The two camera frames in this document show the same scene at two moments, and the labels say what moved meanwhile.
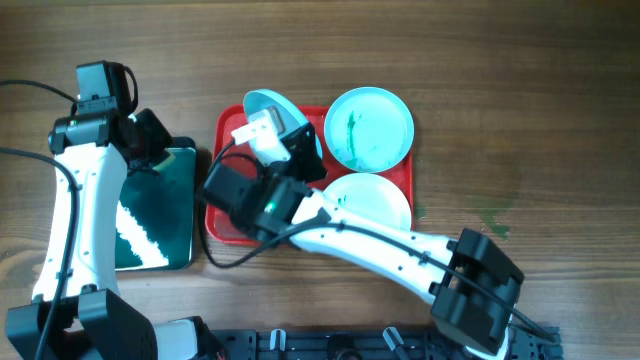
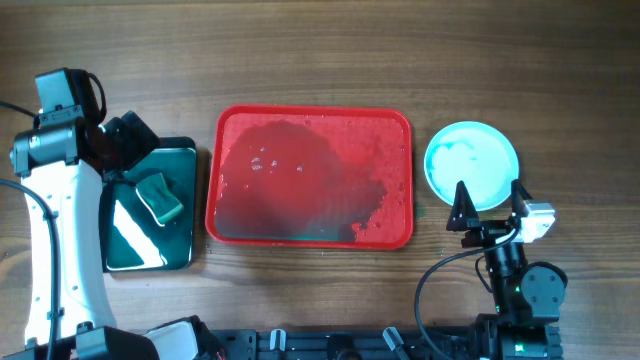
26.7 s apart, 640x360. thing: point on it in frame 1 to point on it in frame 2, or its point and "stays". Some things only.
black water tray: x=156 y=213 stays
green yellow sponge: x=165 y=162 to x=155 y=193
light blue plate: x=368 y=129 to x=476 y=154
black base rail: x=373 y=344 stays
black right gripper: x=298 y=151 to x=463 y=218
